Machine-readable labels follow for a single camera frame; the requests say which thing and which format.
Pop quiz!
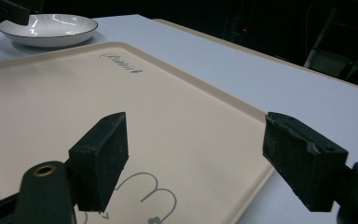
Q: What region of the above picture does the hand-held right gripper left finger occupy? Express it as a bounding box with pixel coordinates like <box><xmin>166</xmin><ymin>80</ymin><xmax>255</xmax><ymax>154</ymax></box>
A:
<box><xmin>68</xmin><ymin>111</ymin><xmax>130</xmax><ymax>214</ymax></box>

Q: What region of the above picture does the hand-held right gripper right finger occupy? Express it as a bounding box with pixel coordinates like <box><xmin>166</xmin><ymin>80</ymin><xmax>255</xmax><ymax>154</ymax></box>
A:
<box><xmin>262</xmin><ymin>111</ymin><xmax>350</xmax><ymax>213</ymax></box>

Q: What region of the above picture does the white plate with dark rim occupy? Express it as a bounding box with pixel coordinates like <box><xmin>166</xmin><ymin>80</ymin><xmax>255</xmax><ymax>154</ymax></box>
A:
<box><xmin>0</xmin><ymin>13</ymin><xmax>100</xmax><ymax>49</ymax></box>

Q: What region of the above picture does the beige plastic tray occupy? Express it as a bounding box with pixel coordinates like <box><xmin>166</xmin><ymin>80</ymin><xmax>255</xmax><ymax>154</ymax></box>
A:
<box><xmin>0</xmin><ymin>41</ymin><xmax>275</xmax><ymax>224</ymax></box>

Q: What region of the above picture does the grey metal stand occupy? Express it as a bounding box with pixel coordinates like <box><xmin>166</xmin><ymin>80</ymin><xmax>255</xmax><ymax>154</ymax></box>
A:
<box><xmin>303</xmin><ymin>6</ymin><xmax>358</xmax><ymax>91</ymax></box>

